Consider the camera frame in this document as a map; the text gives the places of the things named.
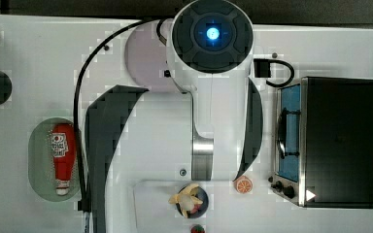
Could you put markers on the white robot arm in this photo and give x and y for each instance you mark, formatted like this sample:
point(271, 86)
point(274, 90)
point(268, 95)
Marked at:
point(210, 54)

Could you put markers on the black toaster oven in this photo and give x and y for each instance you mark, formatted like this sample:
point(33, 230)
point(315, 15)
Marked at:
point(324, 143)

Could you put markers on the red felt ketchup bottle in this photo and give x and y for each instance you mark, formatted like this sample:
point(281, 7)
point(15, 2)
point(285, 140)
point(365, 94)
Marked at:
point(63, 150)

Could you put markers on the strawberry toy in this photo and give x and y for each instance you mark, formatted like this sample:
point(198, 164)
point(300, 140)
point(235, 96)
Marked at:
point(197, 229)

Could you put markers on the orange slice toy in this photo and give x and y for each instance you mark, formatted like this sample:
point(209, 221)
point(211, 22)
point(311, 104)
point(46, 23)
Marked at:
point(243, 185)

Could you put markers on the lilac round plate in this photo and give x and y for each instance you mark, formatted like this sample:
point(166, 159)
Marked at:
point(145, 59)

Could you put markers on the green oval strainer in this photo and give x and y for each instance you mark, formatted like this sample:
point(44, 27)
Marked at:
point(41, 172)

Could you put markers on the dark bowl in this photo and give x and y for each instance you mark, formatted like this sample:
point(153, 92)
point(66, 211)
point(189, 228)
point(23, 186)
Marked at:
point(199, 210)

